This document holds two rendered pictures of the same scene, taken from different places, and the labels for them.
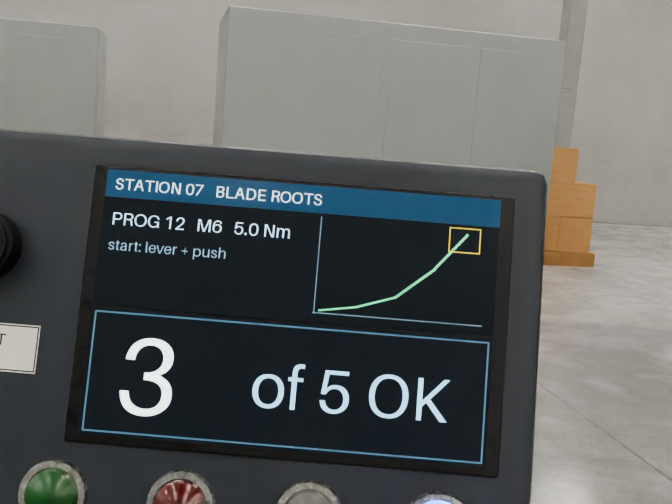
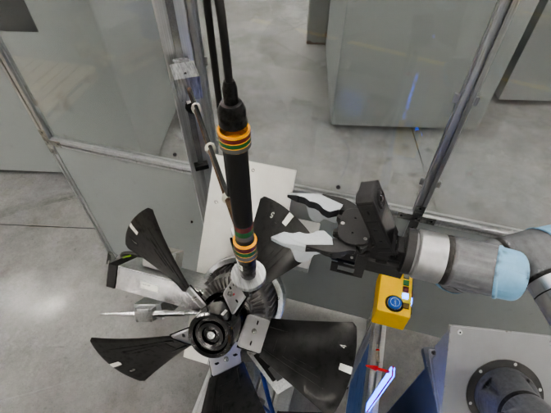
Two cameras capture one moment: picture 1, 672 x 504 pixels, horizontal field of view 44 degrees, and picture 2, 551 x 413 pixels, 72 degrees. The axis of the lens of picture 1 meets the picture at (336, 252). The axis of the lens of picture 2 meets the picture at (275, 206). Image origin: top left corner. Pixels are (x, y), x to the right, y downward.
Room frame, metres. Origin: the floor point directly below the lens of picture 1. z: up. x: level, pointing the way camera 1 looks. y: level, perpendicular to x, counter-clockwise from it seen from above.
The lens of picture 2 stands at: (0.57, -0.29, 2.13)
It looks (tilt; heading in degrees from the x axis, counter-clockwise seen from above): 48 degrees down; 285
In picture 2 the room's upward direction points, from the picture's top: straight up
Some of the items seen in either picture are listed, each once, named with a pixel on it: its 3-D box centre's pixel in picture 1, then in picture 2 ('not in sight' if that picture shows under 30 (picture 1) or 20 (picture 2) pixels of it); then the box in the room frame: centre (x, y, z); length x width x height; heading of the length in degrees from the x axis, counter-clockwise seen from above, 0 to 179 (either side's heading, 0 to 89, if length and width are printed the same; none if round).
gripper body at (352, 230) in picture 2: not in sight; (371, 245); (0.52, -0.66, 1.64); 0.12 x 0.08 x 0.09; 178
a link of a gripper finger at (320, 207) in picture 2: not in sight; (314, 210); (0.62, -0.71, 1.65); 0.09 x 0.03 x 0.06; 157
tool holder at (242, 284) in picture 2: not in sight; (245, 259); (0.73, -0.67, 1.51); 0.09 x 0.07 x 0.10; 124
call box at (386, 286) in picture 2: not in sight; (391, 298); (0.36, -0.95, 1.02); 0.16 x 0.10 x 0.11; 89
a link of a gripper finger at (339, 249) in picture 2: not in sight; (334, 242); (0.57, -0.63, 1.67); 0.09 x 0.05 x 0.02; 20
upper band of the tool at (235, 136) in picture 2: not in sight; (234, 137); (0.73, -0.66, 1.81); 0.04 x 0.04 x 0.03
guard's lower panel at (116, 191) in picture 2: not in sight; (304, 256); (0.71, -1.38, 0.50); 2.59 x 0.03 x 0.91; 179
